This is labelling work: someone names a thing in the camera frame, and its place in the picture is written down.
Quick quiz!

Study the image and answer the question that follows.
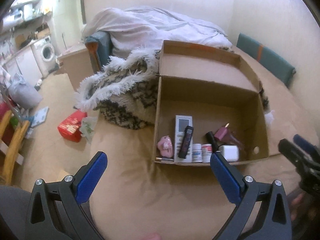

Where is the white bottle blue label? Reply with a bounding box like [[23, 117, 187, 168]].
[[192, 144, 202, 163]]

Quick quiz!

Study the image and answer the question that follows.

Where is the white bed sheet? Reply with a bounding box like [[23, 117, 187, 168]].
[[82, 6, 232, 59]]

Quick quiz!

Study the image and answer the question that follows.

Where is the red gift box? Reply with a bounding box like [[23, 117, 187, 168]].
[[57, 110, 87, 142]]

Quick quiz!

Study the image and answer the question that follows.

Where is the black rectangular lighter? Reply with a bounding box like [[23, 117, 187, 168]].
[[178, 126, 194, 159]]

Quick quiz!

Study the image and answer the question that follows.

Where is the white two-prong charger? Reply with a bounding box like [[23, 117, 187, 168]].
[[219, 145, 239, 162]]

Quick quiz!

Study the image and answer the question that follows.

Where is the white bottle red label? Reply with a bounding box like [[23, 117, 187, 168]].
[[201, 144, 213, 163]]

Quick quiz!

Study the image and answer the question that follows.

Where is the white paper booklet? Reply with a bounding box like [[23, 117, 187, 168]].
[[30, 106, 49, 128]]

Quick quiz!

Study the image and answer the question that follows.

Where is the fluffy black-white throw blanket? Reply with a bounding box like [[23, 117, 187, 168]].
[[75, 48, 160, 130]]

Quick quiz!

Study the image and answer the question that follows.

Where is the pink cartoon pig toy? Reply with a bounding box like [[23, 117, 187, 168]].
[[157, 135, 174, 158]]

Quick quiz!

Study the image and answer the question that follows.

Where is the open cardboard box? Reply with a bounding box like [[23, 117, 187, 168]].
[[153, 40, 269, 164]]

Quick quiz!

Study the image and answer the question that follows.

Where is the black flashlight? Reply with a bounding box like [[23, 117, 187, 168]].
[[205, 131, 219, 152]]

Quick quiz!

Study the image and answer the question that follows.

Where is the teal armchair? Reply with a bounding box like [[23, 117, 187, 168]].
[[85, 31, 113, 74]]

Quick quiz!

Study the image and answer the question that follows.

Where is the teal cushion with orange stripe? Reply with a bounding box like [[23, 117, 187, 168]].
[[236, 33, 296, 88]]

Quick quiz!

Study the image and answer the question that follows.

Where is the white Gree remote control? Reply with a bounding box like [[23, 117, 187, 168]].
[[174, 115, 193, 163]]

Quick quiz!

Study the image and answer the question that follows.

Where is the white washing machine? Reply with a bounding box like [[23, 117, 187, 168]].
[[31, 35, 56, 78]]

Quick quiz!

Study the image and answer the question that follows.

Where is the wooden chair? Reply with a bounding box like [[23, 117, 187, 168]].
[[1, 111, 30, 186]]

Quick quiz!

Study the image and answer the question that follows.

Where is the grey plastic bag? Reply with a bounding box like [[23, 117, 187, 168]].
[[8, 73, 43, 109]]

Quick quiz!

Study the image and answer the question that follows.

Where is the AA battery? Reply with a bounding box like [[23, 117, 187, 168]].
[[155, 157, 174, 161]]

